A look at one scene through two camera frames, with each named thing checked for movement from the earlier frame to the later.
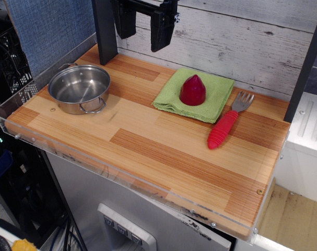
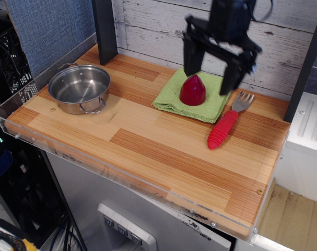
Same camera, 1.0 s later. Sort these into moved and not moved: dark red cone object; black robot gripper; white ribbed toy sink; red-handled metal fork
Moved: black robot gripper
Not moved: white ribbed toy sink; dark red cone object; red-handled metal fork
